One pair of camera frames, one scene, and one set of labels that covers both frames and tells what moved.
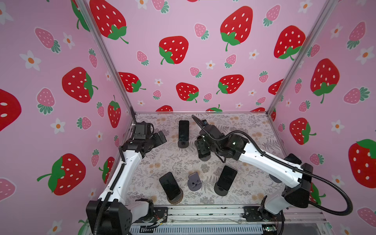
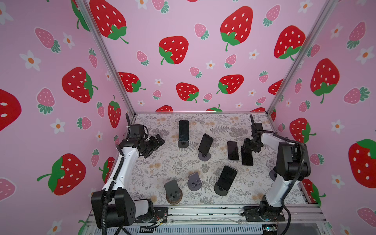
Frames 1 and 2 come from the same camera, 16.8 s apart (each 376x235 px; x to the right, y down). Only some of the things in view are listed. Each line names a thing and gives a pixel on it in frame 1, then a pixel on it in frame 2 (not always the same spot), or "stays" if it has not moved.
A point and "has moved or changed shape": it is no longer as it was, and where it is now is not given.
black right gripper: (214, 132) to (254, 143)
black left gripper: (158, 141) stays
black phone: (170, 185) has moved or changed shape
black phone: (227, 177) stays
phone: (183, 130) stays
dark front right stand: (219, 190) stays
